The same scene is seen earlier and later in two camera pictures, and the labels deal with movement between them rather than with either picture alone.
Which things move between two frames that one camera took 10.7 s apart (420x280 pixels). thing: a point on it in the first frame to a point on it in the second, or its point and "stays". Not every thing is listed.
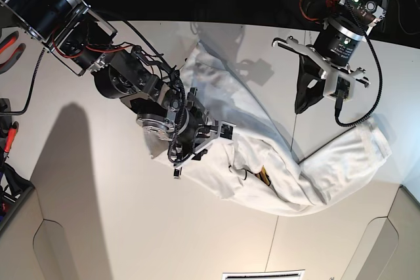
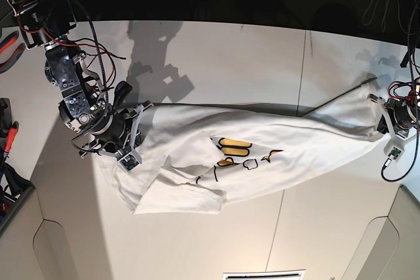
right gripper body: [335, 48] to [401, 117]
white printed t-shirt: [256, 162] to [194, 155]
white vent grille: [282, 275] stays
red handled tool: [11, 138] stays
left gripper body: [192, 131] to [115, 132]
